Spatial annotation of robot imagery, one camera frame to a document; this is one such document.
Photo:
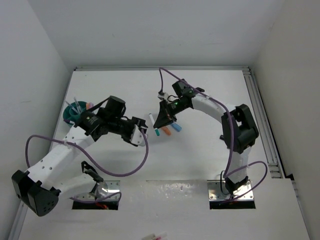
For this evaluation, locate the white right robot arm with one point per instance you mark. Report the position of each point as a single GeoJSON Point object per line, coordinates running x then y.
{"type": "Point", "coordinates": [239, 129]}

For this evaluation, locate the pink white object at edge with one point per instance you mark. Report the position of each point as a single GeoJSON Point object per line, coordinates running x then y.
{"type": "Point", "coordinates": [162, 236]}

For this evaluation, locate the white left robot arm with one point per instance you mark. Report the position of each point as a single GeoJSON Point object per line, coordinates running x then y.
{"type": "Point", "coordinates": [39, 188]}

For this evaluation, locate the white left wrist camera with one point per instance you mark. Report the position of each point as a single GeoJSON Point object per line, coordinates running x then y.
{"type": "Point", "coordinates": [138, 137]}

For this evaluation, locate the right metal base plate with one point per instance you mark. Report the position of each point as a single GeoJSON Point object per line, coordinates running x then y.
{"type": "Point", "coordinates": [217, 191]}

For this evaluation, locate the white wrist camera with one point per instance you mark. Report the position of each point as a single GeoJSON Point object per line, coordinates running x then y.
{"type": "Point", "coordinates": [138, 137]}
{"type": "Point", "coordinates": [163, 96]}

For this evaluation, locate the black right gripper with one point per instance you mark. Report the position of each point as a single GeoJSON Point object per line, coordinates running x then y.
{"type": "Point", "coordinates": [164, 118]}

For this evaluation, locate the green capped white marker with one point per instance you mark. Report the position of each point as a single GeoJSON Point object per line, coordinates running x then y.
{"type": "Point", "coordinates": [153, 125]}

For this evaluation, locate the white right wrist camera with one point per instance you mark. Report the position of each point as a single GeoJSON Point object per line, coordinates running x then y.
{"type": "Point", "coordinates": [163, 96]}

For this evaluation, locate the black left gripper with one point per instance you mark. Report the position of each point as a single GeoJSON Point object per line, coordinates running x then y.
{"type": "Point", "coordinates": [136, 121]}

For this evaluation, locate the clear purple ballpoint pen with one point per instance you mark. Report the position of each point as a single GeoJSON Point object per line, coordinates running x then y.
{"type": "Point", "coordinates": [74, 109]}

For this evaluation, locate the teal pen holder cup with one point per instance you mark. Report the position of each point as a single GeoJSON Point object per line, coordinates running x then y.
{"type": "Point", "coordinates": [69, 116]}

